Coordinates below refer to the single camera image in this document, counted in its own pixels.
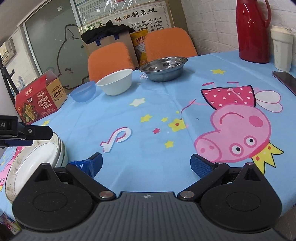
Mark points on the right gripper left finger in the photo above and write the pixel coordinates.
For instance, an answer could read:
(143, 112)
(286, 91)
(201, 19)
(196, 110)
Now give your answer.
(81, 174)

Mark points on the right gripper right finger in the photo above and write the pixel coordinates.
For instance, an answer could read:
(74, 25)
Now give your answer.
(212, 177)

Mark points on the blue plastic bowl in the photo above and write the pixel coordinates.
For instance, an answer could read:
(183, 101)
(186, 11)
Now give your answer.
(84, 92)

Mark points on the stainless steel bowl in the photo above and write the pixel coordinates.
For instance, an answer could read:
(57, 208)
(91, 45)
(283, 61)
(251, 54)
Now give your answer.
(164, 69)

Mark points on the red cracker box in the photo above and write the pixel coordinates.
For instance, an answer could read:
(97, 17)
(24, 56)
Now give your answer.
(42, 97)

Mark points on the blue cartoon pig tablecloth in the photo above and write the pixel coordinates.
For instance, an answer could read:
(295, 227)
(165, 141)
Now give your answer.
(221, 108)

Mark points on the air conditioner unit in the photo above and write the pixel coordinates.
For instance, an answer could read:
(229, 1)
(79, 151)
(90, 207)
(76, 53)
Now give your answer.
(8, 51)

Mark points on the left orange chair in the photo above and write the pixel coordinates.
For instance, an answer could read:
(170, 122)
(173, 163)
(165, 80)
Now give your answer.
(109, 59)

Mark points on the orange chair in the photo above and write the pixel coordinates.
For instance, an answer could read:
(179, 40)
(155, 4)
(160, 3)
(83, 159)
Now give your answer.
(169, 42)
(109, 59)

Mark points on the dark smartphone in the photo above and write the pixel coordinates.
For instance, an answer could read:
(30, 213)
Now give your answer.
(286, 79)

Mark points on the right orange chair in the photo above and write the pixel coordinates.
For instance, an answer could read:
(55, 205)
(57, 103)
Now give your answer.
(169, 42)

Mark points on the black cloth on bag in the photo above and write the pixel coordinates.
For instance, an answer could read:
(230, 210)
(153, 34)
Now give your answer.
(109, 29)

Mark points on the yellow snack bag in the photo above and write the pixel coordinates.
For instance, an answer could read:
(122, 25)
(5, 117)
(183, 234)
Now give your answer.
(139, 46)

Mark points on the red thermos jug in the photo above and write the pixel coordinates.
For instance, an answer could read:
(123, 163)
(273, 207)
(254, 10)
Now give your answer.
(252, 31)

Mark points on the white cup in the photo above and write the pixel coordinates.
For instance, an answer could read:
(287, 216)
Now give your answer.
(283, 47)

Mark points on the wall poster with text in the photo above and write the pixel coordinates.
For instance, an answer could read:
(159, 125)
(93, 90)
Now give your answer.
(138, 15)

